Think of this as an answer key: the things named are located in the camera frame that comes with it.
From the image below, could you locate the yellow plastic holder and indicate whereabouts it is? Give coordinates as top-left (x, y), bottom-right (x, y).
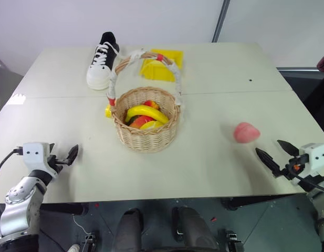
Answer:
top-left (139, 48), bottom-right (184, 83)

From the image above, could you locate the short yellow banana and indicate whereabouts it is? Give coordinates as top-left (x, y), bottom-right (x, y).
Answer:
top-left (139, 120), bottom-right (165, 131)

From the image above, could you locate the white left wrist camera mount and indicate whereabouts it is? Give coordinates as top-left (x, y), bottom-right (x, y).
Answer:
top-left (22, 142), bottom-right (51, 165)

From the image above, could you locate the black metal bracket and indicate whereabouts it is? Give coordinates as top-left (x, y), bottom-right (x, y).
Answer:
top-left (79, 234), bottom-right (97, 252)
top-left (224, 229), bottom-right (244, 252)

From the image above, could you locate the small yellow plastic piece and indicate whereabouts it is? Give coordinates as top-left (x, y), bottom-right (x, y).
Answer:
top-left (103, 104), bottom-right (117, 120)

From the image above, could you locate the white torn tape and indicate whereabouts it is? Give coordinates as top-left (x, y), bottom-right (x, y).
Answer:
top-left (7, 93), bottom-right (27, 106)

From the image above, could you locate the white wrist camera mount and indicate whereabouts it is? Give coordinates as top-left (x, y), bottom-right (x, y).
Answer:
top-left (298, 142), bottom-right (324, 177)
top-left (22, 142), bottom-right (51, 165)

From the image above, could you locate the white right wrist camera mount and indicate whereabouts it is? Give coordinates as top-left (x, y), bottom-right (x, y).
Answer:
top-left (298, 142), bottom-right (324, 177)

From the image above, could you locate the red green apple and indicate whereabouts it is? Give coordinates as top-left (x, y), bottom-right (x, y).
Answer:
top-left (129, 115), bottom-right (155, 129)

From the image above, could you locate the wicker basket with handle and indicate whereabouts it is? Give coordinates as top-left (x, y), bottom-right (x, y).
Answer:
top-left (106, 49), bottom-right (185, 153)

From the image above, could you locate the long yellow banana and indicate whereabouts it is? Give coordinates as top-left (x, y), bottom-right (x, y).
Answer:
top-left (124, 104), bottom-right (170, 124)

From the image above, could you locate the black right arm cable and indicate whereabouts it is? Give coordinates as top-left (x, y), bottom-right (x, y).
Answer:
top-left (287, 163), bottom-right (324, 194)

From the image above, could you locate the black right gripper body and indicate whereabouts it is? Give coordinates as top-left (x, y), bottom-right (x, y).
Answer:
top-left (273, 154), bottom-right (310, 182)

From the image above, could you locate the black and white sneaker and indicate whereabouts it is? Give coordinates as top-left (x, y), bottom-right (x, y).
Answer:
top-left (86, 31), bottom-right (121, 91)

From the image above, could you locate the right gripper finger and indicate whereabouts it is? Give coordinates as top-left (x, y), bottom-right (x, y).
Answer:
top-left (255, 147), bottom-right (281, 177)
top-left (276, 139), bottom-right (301, 158)

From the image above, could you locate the orange red mango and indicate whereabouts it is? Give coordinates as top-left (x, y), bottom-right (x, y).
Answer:
top-left (142, 100), bottom-right (160, 111)

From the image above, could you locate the black table frame bar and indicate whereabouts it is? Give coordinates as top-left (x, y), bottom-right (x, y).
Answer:
top-left (220, 193), bottom-right (308, 212)

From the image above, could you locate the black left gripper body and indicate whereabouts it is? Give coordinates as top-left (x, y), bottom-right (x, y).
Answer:
top-left (47, 154), bottom-right (69, 180)

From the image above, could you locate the grey metal post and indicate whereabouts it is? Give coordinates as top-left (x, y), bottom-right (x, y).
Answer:
top-left (211, 0), bottom-right (231, 43)

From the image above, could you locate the white floor cable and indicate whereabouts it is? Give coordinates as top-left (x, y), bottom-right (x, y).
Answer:
top-left (73, 214), bottom-right (92, 235)

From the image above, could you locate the pink peach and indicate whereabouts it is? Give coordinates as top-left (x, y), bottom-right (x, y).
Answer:
top-left (233, 121), bottom-right (262, 144)

